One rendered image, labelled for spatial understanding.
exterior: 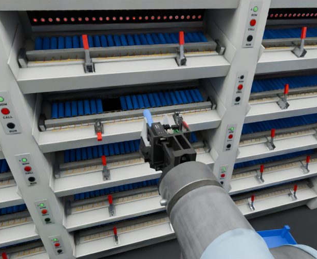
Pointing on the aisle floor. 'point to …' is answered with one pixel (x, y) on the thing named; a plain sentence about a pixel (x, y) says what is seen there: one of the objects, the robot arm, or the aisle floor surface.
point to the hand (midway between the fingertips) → (151, 129)
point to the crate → (277, 237)
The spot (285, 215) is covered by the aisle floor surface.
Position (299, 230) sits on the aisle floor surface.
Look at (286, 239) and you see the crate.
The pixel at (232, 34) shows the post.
